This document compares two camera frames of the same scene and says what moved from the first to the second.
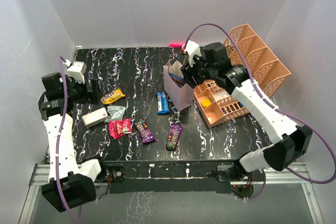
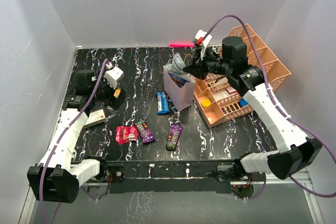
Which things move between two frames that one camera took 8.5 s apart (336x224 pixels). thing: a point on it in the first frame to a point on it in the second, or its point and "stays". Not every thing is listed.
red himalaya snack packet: x=117 y=128 to x=124 y=134
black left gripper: x=93 y=97 to x=114 y=102
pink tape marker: x=176 y=44 stays
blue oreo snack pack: x=163 y=106 stays
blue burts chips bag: x=179 y=81 stays
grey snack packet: x=115 y=113 to x=177 y=64
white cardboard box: x=95 y=117 stays
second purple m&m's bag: x=146 y=135 stays
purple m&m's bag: x=175 y=132 stays
